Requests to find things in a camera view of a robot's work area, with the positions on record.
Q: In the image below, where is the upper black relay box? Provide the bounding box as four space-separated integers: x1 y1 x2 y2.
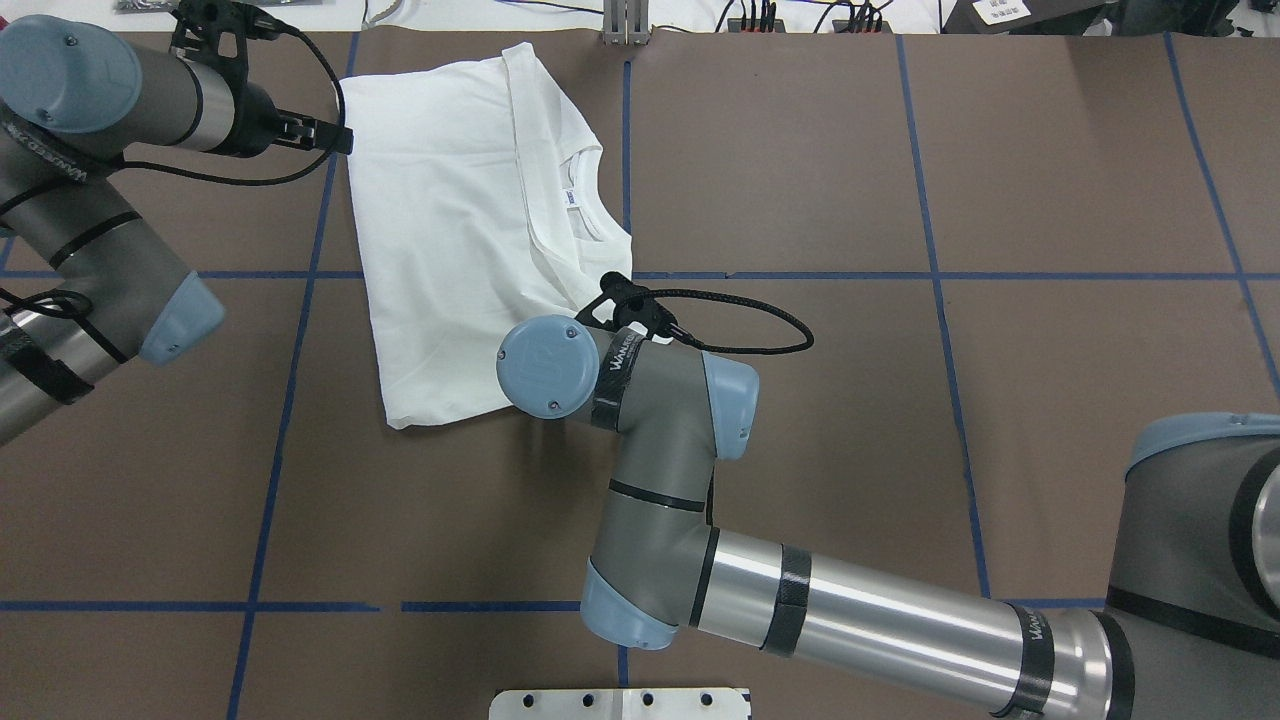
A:
716 1 785 35

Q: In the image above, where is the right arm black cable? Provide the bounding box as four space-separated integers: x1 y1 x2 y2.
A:
640 288 815 357

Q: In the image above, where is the white printed long-sleeve shirt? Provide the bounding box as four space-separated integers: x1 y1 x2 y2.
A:
340 44 634 430

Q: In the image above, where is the lower black relay box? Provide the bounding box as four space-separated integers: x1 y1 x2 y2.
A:
812 1 893 35

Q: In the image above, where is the black laptop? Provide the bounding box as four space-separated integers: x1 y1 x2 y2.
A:
934 1 1277 38

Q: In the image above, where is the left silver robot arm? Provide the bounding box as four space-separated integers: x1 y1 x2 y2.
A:
1 1 355 442

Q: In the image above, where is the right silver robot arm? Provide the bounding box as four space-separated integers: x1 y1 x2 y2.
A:
495 315 1279 719

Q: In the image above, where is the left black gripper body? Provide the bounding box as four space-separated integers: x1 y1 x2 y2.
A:
228 83 289 158

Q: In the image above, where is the aluminium frame post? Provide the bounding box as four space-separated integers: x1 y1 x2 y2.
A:
602 0 652 46

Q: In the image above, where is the white pedestal base plate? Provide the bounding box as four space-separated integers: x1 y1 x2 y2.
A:
488 687 754 719

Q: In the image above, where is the black relay box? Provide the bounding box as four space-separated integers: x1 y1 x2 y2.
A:
716 1 785 35
812 1 893 35

